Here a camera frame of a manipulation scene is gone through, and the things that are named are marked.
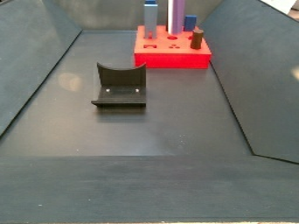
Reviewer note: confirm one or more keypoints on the purple cylinder peg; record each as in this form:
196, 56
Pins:
175, 14

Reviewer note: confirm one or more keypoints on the red shape board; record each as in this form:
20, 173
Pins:
169, 51

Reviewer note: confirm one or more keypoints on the dark brown cylinder peg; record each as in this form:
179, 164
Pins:
196, 39

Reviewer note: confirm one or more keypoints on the small dark blue block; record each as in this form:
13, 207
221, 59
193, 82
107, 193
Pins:
189, 22

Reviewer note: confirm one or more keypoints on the light blue notched block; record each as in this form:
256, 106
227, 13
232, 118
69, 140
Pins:
149, 18

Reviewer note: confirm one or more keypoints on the black curved holder bracket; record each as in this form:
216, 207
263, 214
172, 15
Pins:
121, 86

